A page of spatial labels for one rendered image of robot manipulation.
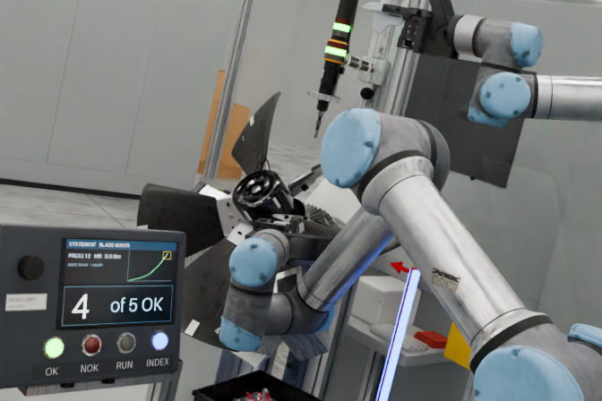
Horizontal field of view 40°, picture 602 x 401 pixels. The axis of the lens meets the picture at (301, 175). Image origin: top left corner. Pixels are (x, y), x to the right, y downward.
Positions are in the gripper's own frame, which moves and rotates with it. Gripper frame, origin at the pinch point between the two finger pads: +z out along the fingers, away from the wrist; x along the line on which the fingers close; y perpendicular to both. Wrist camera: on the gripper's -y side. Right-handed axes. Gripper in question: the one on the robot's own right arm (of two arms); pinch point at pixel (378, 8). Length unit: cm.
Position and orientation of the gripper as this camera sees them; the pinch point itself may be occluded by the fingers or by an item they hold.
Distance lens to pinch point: 174.6
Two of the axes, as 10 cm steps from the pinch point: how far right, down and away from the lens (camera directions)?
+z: -7.7, -2.6, 5.9
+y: -2.3, 9.6, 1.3
